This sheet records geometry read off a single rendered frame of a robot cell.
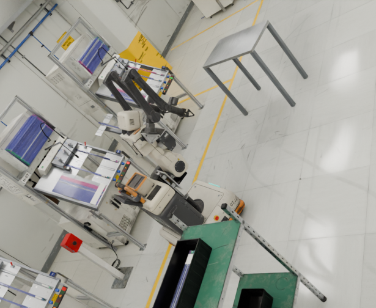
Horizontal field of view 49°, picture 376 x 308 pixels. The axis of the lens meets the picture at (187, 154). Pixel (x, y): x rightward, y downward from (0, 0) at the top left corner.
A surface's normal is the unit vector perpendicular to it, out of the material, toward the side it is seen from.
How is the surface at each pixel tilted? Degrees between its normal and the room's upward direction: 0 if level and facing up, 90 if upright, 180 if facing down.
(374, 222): 0
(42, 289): 47
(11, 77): 90
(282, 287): 0
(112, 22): 90
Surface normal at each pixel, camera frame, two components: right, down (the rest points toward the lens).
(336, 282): -0.64, -0.61
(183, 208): 0.51, 0.12
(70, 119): 0.71, -0.22
